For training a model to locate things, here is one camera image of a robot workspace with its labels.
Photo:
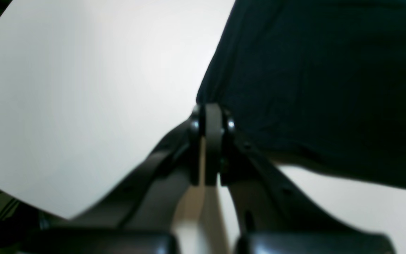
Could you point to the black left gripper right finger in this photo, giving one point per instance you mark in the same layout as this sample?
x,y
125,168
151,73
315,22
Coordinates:
x,y
274,215

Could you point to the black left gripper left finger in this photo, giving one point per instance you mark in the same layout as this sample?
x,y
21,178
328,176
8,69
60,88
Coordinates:
x,y
137,216

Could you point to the black T-shirt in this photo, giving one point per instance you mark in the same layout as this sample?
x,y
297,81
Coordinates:
x,y
324,79

